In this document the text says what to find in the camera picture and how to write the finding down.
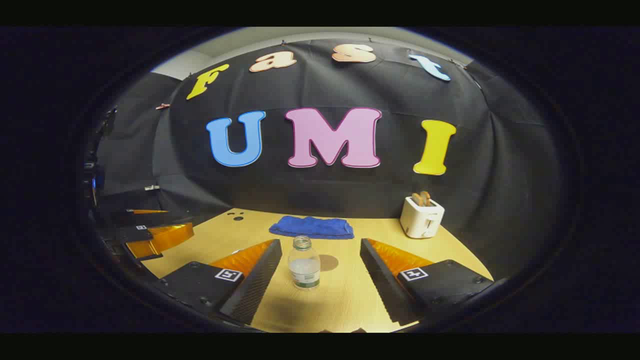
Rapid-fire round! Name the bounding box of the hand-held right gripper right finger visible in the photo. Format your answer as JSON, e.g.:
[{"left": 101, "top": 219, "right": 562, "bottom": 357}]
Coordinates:
[{"left": 360, "top": 238, "right": 496, "bottom": 326}]

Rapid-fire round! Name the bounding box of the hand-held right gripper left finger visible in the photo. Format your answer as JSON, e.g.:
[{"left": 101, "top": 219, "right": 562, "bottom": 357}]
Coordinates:
[{"left": 152, "top": 239, "right": 283, "bottom": 326}]

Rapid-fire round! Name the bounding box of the clear plastic water bottle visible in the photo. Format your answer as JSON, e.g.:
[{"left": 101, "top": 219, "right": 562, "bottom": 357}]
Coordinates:
[{"left": 288, "top": 235, "right": 321, "bottom": 291}]

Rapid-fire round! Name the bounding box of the white toaster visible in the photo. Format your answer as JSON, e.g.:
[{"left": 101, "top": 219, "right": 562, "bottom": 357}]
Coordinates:
[{"left": 400, "top": 196, "right": 445, "bottom": 239}]

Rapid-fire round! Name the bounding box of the blue folded towel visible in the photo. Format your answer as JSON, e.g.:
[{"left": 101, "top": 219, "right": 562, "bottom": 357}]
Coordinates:
[{"left": 269, "top": 216, "right": 355, "bottom": 240}]

